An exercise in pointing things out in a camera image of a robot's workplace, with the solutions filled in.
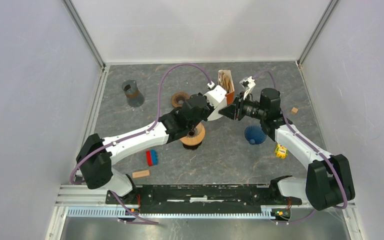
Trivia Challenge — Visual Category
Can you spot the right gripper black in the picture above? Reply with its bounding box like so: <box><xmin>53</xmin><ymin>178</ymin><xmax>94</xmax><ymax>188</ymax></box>
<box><xmin>218</xmin><ymin>92</ymin><xmax>267</xmax><ymax>122</ymax></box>

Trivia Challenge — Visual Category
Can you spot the dark wooden ring holder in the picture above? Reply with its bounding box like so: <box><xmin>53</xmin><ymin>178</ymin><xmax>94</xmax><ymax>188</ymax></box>
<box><xmin>171</xmin><ymin>92</ymin><xmax>190</xmax><ymax>108</ymax></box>

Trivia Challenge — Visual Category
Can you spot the light wooden ring holder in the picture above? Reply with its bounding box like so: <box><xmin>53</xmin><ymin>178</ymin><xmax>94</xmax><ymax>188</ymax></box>
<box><xmin>180</xmin><ymin>123</ymin><xmax>206</xmax><ymax>145</ymax></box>

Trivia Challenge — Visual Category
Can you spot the grey glass carafe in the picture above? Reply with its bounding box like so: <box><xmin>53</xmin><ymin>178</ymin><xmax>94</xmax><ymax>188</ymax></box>
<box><xmin>122</xmin><ymin>79</ymin><xmax>145</xmax><ymax>108</ymax></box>

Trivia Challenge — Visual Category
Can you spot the white paper coffee filter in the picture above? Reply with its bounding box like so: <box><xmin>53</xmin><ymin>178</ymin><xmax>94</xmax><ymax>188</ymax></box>
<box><xmin>207</xmin><ymin>104</ymin><xmax>227</xmax><ymax>122</ymax></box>

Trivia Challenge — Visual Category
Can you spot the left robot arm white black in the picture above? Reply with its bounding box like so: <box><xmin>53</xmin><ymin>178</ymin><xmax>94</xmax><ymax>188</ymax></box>
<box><xmin>76</xmin><ymin>93</ymin><xmax>226</xmax><ymax>204</ymax></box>

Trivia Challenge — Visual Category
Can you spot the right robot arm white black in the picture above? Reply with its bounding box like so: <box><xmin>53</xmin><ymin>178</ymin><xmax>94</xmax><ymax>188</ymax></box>
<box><xmin>218</xmin><ymin>88</ymin><xmax>356</xmax><ymax>211</ymax></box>

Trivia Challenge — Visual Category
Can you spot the blue ribbed cone dripper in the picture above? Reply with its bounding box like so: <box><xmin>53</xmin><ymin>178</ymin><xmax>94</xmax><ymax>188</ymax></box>
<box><xmin>244</xmin><ymin>125</ymin><xmax>267</xmax><ymax>145</ymax></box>

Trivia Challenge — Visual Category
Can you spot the brown paper filters stack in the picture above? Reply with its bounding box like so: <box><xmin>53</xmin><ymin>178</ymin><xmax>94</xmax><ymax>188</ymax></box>
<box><xmin>217</xmin><ymin>69</ymin><xmax>235</xmax><ymax>94</ymax></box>

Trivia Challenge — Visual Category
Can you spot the small wooden cube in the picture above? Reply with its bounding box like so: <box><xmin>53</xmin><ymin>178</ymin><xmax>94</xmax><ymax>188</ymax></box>
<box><xmin>290</xmin><ymin>107</ymin><xmax>299</xmax><ymax>115</ymax></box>

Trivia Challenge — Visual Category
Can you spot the yellow owl toy block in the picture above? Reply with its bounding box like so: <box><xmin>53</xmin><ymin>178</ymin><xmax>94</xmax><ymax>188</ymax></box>
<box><xmin>274</xmin><ymin>143</ymin><xmax>289</xmax><ymax>159</ymax></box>

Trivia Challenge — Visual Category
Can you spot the red blue lego brick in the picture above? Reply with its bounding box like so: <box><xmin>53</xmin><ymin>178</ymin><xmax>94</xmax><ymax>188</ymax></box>
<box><xmin>146</xmin><ymin>149</ymin><xmax>159</xmax><ymax>167</ymax></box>

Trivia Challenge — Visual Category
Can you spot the long wooden block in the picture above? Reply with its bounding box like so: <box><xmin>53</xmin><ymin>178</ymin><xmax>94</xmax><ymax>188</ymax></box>
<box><xmin>132</xmin><ymin>169</ymin><xmax>151</xmax><ymax>179</ymax></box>

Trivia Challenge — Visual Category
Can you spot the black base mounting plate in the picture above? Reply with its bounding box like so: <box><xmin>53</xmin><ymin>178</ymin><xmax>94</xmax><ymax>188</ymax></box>
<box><xmin>121</xmin><ymin>184</ymin><xmax>303</xmax><ymax>214</ymax></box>

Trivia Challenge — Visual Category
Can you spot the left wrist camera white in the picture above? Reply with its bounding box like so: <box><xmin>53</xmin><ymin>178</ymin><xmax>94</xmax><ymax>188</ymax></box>
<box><xmin>204</xmin><ymin>85</ymin><xmax>228</xmax><ymax>109</ymax></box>

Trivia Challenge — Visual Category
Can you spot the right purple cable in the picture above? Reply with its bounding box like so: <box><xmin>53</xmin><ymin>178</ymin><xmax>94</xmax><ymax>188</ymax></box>
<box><xmin>251</xmin><ymin>68</ymin><xmax>349</xmax><ymax>226</ymax></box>

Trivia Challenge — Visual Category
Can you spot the purple cable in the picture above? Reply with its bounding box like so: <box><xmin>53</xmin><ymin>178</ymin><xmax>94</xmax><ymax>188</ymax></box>
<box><xmin>69</xmin><ymin>62</ymin><xmax>216</xmax><ymax>226</ymax></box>
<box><xmin>251</xmin><ymin>68</ymin><xmax>349</xmax><ymax>226</ymax></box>

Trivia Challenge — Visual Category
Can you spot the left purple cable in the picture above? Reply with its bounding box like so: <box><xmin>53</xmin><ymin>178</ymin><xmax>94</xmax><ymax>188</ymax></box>
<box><xmin>69</xmin><ymin>62</ymin><xmax>216</xmax><ymax>226</ymax></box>

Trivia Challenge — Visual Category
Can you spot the aluminium frame rail front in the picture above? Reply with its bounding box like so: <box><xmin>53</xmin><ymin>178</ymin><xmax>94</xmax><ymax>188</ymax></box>
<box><xmin>44</xmin><ymin>184</ymin><xmax>367</xmax><ymax>240</ymax></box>

